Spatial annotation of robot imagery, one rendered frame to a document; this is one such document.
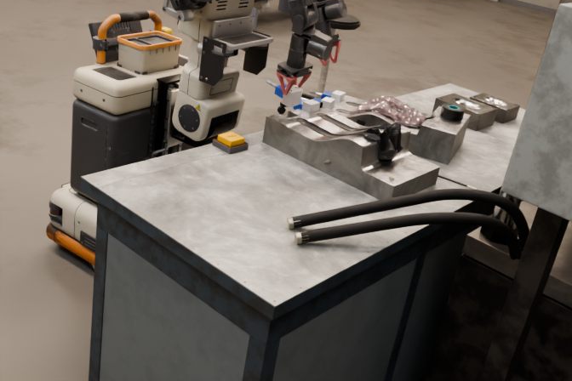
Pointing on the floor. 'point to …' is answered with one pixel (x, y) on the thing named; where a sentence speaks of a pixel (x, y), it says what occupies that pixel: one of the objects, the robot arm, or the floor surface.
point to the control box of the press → (538, 194)
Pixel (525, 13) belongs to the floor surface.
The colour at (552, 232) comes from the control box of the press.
